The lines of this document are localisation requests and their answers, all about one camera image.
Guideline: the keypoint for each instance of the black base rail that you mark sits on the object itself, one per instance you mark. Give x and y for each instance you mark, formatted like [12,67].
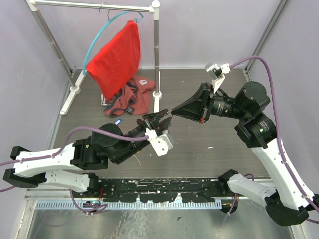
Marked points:
[157,190]

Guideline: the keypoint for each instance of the dark red crumpled shirt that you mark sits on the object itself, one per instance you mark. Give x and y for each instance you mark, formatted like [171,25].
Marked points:
[133,98]

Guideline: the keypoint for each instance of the grey slotted cable duct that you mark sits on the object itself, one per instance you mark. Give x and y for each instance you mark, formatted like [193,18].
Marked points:
[177,204]

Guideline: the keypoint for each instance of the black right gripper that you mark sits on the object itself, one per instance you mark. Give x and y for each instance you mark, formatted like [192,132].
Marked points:
[199,107]

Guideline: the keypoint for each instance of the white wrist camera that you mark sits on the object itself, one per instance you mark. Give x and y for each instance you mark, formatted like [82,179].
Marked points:
[161,144]
[217,74]

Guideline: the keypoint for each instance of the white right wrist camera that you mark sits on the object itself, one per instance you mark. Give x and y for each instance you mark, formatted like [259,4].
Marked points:
[217,74]

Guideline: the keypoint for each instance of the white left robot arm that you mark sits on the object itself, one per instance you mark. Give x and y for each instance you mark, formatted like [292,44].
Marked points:
[85,150]

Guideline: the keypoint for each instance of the bright red shirt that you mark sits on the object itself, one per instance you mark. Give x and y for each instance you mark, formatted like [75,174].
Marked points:
[117,61]

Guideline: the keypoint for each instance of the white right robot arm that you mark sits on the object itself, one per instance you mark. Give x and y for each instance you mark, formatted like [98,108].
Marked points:
[289,202]

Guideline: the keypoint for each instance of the key with blue tag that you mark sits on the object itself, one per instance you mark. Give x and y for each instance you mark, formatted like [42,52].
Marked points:
[117,122]

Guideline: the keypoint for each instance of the keyring with tagged keys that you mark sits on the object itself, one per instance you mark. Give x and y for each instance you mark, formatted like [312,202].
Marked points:
[169,114]

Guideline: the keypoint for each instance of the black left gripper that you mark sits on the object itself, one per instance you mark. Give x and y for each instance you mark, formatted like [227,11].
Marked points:
[155,118]

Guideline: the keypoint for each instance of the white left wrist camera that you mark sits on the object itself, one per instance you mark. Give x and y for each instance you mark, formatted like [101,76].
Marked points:
[161,144]

